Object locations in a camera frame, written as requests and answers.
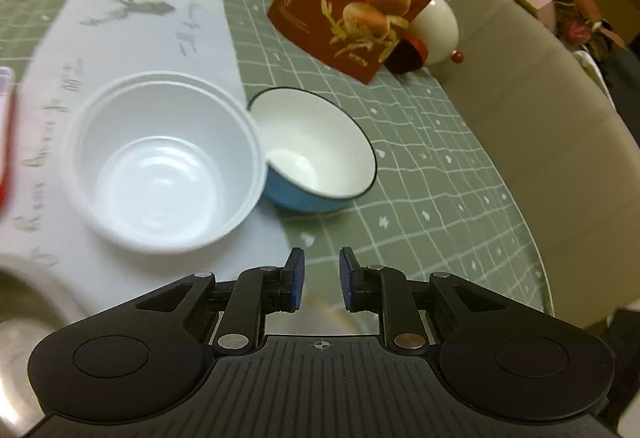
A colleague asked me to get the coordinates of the white egg-shaped ornament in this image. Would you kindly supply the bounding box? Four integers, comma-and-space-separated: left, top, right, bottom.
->
409, 0, 463, 67

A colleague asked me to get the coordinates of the white plastic bowl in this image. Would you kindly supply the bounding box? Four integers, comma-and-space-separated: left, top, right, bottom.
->
61, 71, 268, 254

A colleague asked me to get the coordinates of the green checked tablecloth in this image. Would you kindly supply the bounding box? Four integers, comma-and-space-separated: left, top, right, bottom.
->
0, 0, 556, 335

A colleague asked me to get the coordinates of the blue enamel bowl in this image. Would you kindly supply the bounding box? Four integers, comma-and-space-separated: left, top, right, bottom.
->
247, 88, 377, 213

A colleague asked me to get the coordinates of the white deer print table runner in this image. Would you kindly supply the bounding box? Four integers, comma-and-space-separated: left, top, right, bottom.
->
0, 0, 297, 321

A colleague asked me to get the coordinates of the red white packet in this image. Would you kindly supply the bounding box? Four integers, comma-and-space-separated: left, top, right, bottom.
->
0, 66, 19, 210

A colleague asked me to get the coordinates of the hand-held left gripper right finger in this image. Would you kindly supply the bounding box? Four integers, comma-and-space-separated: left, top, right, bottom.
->
340, 247, 505, 357

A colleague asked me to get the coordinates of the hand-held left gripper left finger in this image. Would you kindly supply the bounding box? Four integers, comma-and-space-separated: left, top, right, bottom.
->
135, 247, 306, 357

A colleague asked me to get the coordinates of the dark red round cup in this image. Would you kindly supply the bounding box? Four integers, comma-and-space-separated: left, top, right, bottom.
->
384, 34, 427, 76

